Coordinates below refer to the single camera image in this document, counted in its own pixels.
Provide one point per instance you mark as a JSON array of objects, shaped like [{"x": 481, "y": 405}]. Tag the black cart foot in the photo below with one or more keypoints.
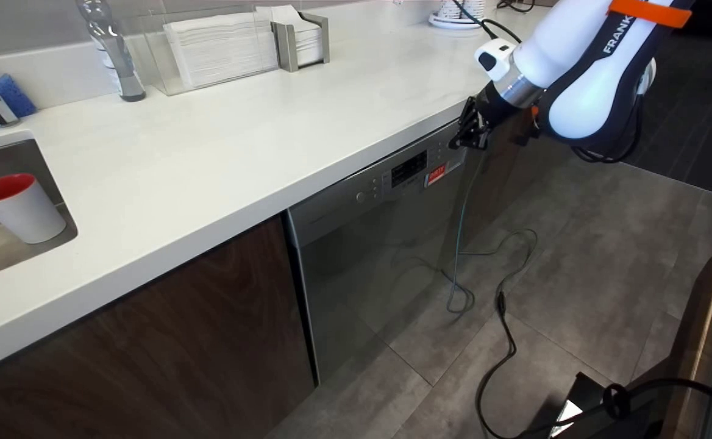
[{"x": 591, "y": 405}]

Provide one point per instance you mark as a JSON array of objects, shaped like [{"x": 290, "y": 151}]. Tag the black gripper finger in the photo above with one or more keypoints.
[
  {"x": 478, "y": 138},
  {"x": 463, "y": 123}
]

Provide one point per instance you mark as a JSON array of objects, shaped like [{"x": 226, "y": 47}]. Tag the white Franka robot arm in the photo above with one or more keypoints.
[{"x": 601, "y": 74}]

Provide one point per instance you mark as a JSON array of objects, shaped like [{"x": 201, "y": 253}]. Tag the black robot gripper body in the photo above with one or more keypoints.
[{"x": 493, "y": 113}]

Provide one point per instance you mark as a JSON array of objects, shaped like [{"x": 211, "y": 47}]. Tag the chrome kitchen faucet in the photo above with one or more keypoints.
[{"x": 114, "y": 58}]

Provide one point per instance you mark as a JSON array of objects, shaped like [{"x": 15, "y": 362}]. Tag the white paper towel stack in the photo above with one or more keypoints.
[{"x": 218, "y": 51}]

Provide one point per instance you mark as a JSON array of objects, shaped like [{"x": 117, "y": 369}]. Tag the clear acrylic towel tray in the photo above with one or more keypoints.
[{"x": 152, "y": 69}]

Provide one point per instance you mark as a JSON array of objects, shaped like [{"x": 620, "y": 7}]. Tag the white cup red inside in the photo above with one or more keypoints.
[{"x": 23, "y": 213}]

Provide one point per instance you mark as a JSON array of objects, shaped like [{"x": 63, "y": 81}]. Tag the stainless steel dishwasher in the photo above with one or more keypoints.
[{"x": 371, "y": 260}]

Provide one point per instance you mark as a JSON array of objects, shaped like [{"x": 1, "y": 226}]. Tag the blue sponge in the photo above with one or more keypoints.
[{"x": 2, "y": 93}]

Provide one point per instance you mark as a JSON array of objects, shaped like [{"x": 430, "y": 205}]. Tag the red dishwasher sticker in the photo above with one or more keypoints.
[{"x": 437, "y": 174}]

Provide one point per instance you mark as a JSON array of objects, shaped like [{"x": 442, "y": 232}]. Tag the grey napkin holder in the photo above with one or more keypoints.
[{"x": 290, "y": 46}]

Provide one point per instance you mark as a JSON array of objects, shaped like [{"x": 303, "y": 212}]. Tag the white round device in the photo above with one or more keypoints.
[{"x": 449, "y": 15}]

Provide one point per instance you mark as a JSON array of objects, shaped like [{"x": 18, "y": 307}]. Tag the white napkins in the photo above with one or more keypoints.
[{"x": 308, "y": 38}]

